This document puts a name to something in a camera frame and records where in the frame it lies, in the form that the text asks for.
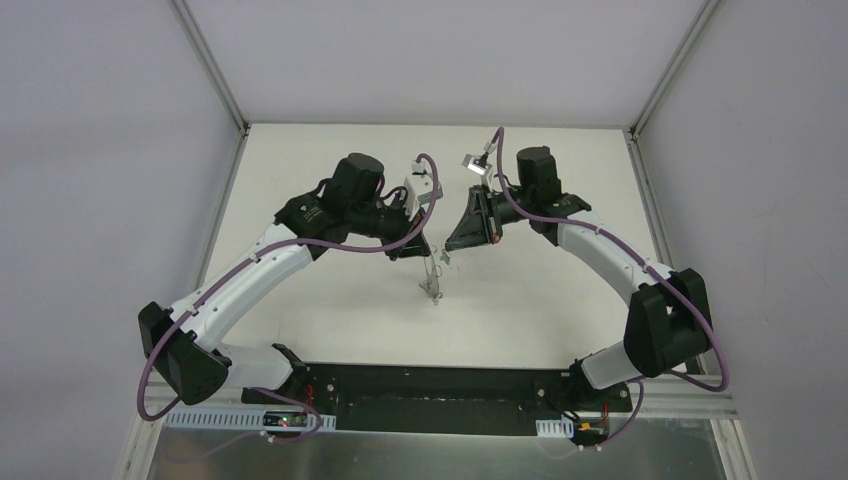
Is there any large metal keyring with clips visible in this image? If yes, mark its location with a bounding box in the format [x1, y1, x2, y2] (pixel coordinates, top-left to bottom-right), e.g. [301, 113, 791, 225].
[419, 244, 450, 305]

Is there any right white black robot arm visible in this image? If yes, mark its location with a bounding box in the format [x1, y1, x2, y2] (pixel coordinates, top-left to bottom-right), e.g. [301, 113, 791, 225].
[444, 146, 714, 410]

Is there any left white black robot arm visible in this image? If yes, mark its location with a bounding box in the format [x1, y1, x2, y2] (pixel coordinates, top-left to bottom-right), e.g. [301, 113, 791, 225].
[137, 153, 441, 405]

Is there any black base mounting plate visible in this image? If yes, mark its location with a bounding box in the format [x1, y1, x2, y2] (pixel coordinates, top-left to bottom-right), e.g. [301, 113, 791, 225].
[241, 363, 632, 436]

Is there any left circuit board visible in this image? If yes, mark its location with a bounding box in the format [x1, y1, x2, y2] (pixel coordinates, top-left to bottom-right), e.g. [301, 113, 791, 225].
[263, 411, 309, 431]

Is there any circuit board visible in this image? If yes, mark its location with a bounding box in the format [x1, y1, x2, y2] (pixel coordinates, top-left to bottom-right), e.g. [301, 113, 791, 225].
[572, 418, 610, 447]
[263, 411, 309, 431]

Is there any right circuit board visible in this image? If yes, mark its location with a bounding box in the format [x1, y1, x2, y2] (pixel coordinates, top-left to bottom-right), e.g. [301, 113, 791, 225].
[572, 418, 610, 447]

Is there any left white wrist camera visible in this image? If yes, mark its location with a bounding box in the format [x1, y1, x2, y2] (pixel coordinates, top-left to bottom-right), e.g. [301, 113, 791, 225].
[403, 162, 443, 220]

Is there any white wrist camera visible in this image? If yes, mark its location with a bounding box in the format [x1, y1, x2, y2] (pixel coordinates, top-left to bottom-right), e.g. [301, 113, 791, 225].
[403, 162, 443, 220]
[461, 151, 497, 190]

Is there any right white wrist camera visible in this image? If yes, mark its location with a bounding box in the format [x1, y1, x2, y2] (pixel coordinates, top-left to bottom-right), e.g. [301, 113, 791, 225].
[461, 151, 497, 190]

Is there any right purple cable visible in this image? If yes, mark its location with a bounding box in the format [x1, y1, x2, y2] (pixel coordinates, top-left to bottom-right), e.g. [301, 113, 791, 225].
[488, 127, 731, 393]

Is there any purple cable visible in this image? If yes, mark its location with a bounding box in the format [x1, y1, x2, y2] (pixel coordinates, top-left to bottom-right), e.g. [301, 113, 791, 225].
[488, 127, 731, 393]
[136, 153, 441, 423]

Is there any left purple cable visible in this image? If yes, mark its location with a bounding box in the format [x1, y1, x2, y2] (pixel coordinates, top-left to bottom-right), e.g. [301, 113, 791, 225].
[136, 153, 441, 423]

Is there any right white cable duct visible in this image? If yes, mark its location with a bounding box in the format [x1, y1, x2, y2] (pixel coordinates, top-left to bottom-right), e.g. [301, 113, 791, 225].
[535, 417, 575, 439]

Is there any white cable duct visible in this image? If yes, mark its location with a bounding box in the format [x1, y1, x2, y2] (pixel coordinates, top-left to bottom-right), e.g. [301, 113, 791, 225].
[164, 407, 318, 433]
[535, 417, 575, 439]

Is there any left white cable duct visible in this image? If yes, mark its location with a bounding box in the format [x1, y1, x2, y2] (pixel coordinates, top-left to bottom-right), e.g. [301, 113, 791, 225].
[164, 407, 318, 433]

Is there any left aluminium frame post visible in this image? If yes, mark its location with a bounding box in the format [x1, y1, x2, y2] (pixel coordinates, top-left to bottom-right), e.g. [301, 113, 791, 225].
[168, 0, 249, 137]

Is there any aluminium frame post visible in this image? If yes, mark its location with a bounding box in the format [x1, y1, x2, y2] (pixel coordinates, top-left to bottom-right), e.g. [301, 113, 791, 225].
[630, 0, 723, 141]
[168, 0, 249, 137]

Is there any right aluminium frame post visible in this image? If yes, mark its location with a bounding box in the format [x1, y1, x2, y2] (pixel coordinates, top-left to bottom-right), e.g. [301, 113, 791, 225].
[630, 0, 723, 141]

